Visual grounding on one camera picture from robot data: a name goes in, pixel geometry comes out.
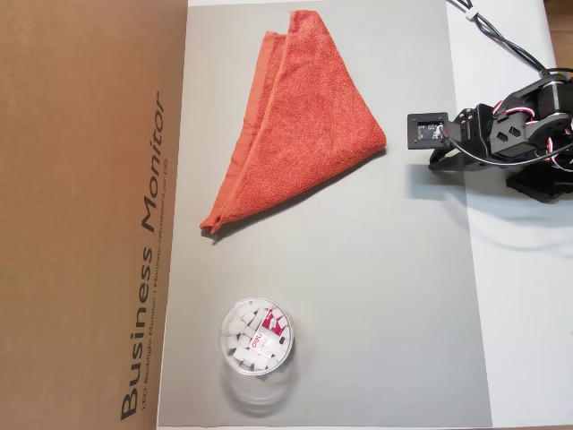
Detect black power cables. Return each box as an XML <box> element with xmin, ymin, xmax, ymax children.
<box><xmin>447</xmin><ymin>0</ymin><xmax>573</xmax><ymax>77</ymax></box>

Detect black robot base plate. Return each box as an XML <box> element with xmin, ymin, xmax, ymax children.
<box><xmin>504</xmin><ymin>168</ymin><xmax>573</xmax><ymax>205</ymax></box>

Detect black camera cable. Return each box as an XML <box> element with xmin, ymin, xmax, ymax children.
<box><xmin>438</xmin><ymin>127</ymin><xmax>573</xmax><ymax>168</ymax></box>

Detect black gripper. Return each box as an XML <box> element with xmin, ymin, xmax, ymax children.
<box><xmin>427</xmin><ymin>103</ymin><xmax>494</xmax><ymax>175</ymax></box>

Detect black square wrist camera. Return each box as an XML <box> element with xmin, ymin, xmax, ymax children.
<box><xmin>406</xmin><ymin>111</ymin><xmax>450</xmax><ymax>151</ymax></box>

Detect brown cardboard monitor box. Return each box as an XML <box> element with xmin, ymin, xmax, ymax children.
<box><xmin>0</xmin><ymin>0</ymin><xmax>190</xmax><ymax>430</ymax></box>

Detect orange terry towel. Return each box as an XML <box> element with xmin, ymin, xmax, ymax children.
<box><xmin>199</xmin><ymin>9</ymin><xmax>389</xmax><ymax>234</ymax></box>

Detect grey table mat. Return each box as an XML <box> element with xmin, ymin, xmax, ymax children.
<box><xmin>156</xmin><ymin>0</ymin><xmax>493</xmax><ymax>429</ymax></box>

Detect red white eraser packet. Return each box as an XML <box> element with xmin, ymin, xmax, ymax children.
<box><xmin>248</xmin><ymin>308</ymin><xmax>288</xmax><ymax>360</ymax></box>

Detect clear plastic jar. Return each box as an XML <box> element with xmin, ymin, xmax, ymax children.
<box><xmin>218</xmin><ymin>297</ymin><xmax>299</xmax><ymax>416</ymax></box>

